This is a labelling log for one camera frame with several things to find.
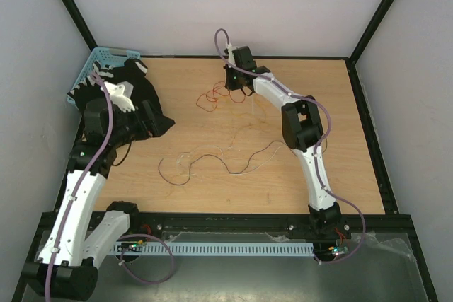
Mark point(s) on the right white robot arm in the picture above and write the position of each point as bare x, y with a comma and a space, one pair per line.
301, 127

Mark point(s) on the light blue cable duct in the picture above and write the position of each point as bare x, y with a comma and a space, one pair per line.
218, 249

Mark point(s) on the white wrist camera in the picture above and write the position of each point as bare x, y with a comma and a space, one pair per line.
230, 51
120, 94

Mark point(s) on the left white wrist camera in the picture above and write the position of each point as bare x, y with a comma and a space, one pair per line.
120, 94

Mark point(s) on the blue plastic basket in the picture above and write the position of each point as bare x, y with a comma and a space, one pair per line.
105, 56

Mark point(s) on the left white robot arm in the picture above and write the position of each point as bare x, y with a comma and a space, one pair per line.
68, 264

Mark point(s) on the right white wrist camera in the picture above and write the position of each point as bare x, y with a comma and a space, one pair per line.
230, 51

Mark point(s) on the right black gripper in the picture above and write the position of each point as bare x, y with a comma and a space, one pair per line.
230, 84

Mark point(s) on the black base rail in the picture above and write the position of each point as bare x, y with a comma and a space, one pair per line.
293, 225

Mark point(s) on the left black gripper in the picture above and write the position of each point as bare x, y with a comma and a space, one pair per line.
156, 126

